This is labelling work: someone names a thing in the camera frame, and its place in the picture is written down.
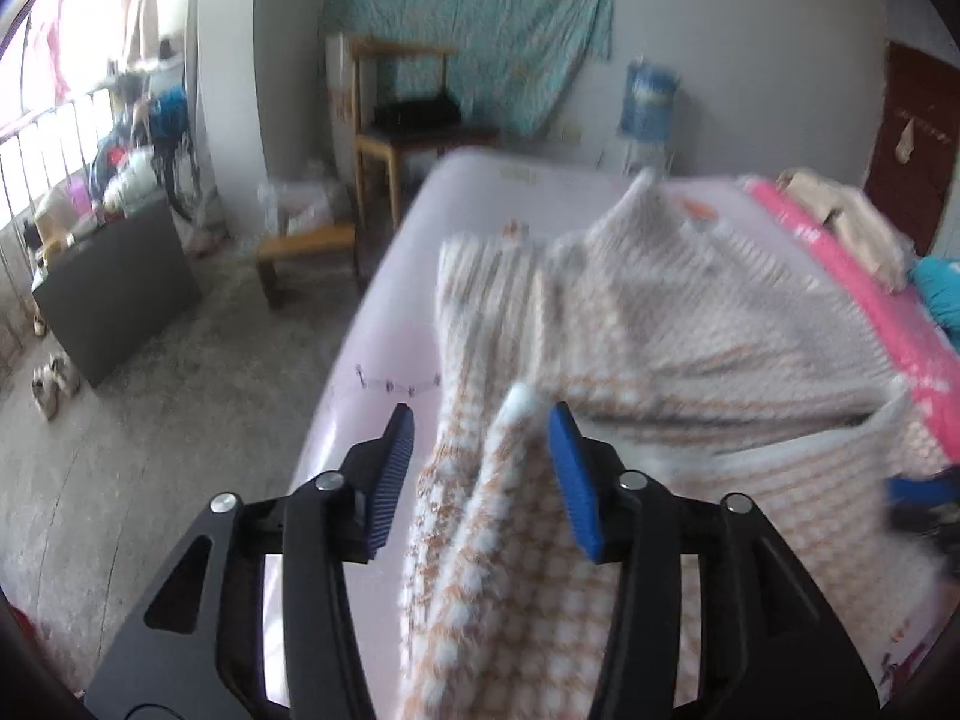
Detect white box with orange print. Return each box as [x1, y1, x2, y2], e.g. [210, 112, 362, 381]
[325, 34, 362, 205]

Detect white water dispenser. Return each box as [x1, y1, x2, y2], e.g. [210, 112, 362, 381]
[616, 139, 680, 179]

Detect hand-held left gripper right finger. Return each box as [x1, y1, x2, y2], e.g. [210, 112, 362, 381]
[547, 403, 878, 720]

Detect wooden chair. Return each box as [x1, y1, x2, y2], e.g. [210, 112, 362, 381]
[351, 36, 502, 230]

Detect beige hanging garment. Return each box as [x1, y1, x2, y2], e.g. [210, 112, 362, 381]
[111, 0, 164, 67]

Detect pink floral bed sheet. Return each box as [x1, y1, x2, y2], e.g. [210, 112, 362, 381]
[739, 176, 960, 481]

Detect teal floral wall cloth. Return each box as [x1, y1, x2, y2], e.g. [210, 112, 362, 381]
[322, 0, 616, 140]

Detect beige clothes pile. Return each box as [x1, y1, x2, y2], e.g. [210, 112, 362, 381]
[776, 169, 914, 295]

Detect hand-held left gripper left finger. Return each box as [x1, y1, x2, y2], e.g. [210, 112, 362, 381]
[86, 403, 415, 720]

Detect window railing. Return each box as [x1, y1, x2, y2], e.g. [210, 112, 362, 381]
[0, 82, 121, 331]

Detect teal clothing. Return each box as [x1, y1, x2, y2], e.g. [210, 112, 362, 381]
[911, 255, 960, 350]

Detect wheelchair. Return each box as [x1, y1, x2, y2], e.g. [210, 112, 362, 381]
[154, 131, 207, 226]

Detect blue water bottle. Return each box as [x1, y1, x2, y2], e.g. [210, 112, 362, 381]
[619, 56, 682, 145]

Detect beige shoe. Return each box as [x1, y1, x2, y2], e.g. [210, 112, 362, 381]
[49, 355, 85, 400]
[30, 371, 65, 422]

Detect blue bag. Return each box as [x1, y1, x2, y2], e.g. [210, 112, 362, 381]
[146, 86, 190, 145]

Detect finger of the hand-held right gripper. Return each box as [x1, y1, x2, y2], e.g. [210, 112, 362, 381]
[885, 469, 960, 541]

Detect brown door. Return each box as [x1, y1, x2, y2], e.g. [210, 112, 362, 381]
[862, 41, 960, 260]

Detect beige white checked sweater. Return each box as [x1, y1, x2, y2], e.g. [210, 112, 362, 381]
[397, 169, 946, 720]

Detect pink hanging garment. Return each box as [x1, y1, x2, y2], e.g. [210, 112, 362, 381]
[21, 0, 70, 107]

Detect low wooden stool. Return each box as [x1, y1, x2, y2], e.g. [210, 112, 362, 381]
[255, 223, 359, 310]

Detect black bag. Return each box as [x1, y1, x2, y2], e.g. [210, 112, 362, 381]
[373, 94, 462, 132]

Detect clear plastic bag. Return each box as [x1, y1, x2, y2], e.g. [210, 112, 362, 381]
[257, 176, 355, 235]

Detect dark cabinet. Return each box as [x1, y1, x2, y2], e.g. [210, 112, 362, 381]
[30, 199, 203, 389]

